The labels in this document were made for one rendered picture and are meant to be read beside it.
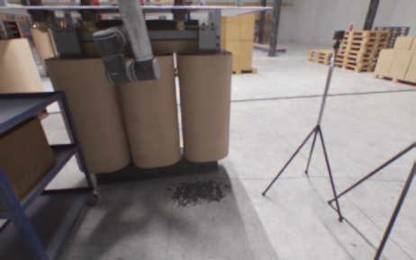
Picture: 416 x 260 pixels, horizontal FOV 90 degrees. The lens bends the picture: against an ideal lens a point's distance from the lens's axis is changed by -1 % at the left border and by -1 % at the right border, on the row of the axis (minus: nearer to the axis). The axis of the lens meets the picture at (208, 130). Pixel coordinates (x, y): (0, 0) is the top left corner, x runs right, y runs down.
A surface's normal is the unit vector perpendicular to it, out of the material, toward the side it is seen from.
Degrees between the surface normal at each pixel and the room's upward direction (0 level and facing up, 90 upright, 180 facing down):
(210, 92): 90
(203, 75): 90
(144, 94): 90
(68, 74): 90
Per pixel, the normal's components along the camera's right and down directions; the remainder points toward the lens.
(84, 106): 0.18, 0.43
